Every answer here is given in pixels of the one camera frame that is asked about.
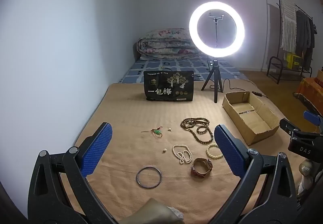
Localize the white woven cloth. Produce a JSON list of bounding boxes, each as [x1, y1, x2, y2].
[[280, 0, 298, 51]]

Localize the black tripod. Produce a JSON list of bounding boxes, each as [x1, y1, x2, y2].
[[201, 60, 225, 103]]

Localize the green pendant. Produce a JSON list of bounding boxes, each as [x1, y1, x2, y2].
[[141, 126, 164, 138]]

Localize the person's right hand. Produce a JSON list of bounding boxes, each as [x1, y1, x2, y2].
[[297, 160, 316, 197]]

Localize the folded floral quilt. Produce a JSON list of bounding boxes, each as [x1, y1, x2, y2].
[[136, 28, 202, 60]]

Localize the olive cloth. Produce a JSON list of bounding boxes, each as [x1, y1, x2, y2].
[[119, 198, 185, 224]]

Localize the dark hanging clothes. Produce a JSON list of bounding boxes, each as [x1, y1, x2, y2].
[[295, 9, 316, 57]]

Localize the metal bangle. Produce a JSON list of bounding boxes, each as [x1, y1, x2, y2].
[[136, 166, 162, 188]]

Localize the brown leather watch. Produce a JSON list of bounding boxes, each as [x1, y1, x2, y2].
[[191, 158, 213, 178]]

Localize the black clothes rack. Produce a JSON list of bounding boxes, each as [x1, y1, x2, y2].
[[265, 0, 316, 84]]

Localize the yellow box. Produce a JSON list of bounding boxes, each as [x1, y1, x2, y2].
[[286, 53, 302, 68]]

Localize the white bead necklace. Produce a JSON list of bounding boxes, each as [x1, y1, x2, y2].
[[172, 144, 193, 164]]

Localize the white bead bracelet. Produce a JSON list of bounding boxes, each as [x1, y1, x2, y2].
[[206, 143, 224, 159]]

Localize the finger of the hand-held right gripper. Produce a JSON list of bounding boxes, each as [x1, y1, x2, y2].
[[280, 118, 304, 139], [303, 110, 323, 127]]

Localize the orange cloth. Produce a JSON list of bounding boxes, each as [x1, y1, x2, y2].
[[294, 78, 323, 113]]

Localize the white ring light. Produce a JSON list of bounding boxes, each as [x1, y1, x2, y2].
[[189, 1, 245, 58]]

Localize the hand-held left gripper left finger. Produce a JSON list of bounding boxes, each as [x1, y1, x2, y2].
[[27, 122, 119, 224]]

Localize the cardboard box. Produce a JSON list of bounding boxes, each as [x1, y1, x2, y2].
[[222, 91, 280, 146]]

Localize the black snack bag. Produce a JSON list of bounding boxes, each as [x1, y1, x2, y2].
[[143, 71, 194, 102]]

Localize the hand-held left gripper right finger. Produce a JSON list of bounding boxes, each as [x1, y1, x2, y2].
[[214, 124, 299, 224]]

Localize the brown bead necklace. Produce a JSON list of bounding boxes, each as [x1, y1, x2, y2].
[[180, 117, 214, 144]]

